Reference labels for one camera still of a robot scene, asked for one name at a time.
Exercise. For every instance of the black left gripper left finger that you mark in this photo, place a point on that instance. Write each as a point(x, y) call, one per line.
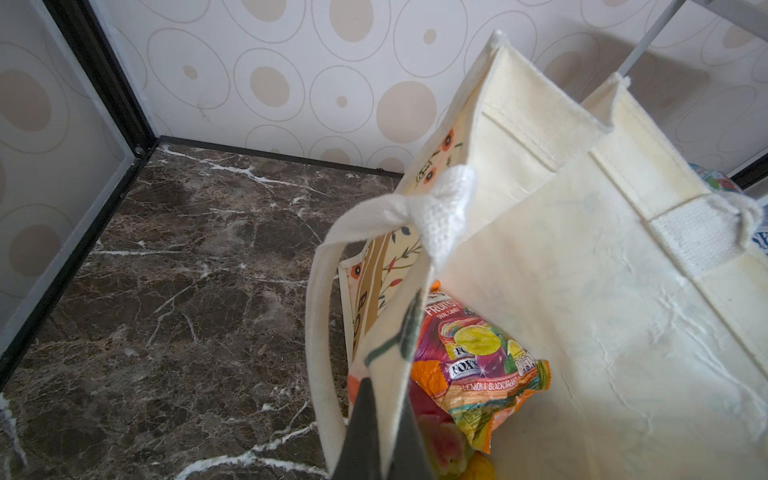
point(360, 456)

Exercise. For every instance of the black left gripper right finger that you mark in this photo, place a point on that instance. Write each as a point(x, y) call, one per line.
point(409, 461)

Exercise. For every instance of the pink dragon fruit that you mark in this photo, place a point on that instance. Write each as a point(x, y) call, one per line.
point(447, 447)

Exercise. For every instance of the yellow toy lemon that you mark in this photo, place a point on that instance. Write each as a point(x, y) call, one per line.
point(479, 467)

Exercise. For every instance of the orange fruits candy bag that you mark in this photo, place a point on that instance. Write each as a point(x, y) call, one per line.
point(473, 370)

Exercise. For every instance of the cream canvas grocery bag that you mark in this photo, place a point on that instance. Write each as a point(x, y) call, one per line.
point(578, 229)

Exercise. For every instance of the teal Fox's candy bag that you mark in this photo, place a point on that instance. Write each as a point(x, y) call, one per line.
point(760, 236)

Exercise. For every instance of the teal mint candy bag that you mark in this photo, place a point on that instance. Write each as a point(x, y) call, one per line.
point(716, 180)

